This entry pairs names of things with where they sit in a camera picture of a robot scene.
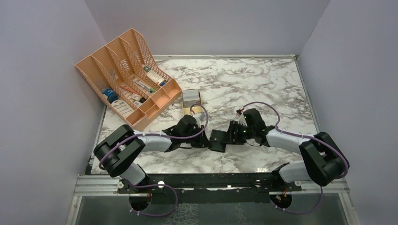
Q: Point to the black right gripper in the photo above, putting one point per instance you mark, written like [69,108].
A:
[232,137]

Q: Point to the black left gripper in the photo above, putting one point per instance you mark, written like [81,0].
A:
[202,142]

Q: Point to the black leather card holder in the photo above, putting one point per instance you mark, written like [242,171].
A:
[217,141]

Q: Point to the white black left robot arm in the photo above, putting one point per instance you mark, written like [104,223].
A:
[117,152]

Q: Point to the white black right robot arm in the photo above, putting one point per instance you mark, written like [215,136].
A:
[322,161]

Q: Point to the beige card tray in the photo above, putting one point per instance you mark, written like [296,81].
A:
[194,108]

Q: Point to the white label card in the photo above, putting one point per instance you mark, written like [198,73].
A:
[122,108]

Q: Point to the white glue stick box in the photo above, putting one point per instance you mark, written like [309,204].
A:
[156,78]

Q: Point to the orange pen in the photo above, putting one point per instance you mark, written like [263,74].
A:
[125,88]

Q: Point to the orange plastic desk organizer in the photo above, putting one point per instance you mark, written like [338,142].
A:
[119,62]

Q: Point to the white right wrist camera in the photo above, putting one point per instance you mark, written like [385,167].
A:
[240,117]

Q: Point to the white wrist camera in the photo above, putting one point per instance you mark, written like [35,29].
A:
[199,117]
[240,117]

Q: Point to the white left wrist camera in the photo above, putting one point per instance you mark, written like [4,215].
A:
[199,117]

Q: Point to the black mounting base rail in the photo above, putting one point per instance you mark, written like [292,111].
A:
[207,188]

